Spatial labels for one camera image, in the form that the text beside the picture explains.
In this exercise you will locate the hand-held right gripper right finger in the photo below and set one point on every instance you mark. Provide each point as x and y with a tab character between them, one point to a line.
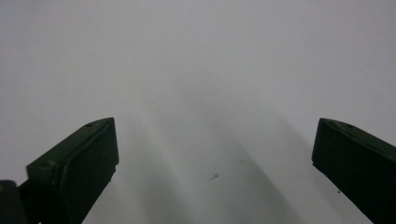
361	168

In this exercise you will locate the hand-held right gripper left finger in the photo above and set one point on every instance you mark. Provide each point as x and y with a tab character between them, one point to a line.
81	168

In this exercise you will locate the white table sheet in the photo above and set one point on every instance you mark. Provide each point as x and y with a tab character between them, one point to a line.
199	62

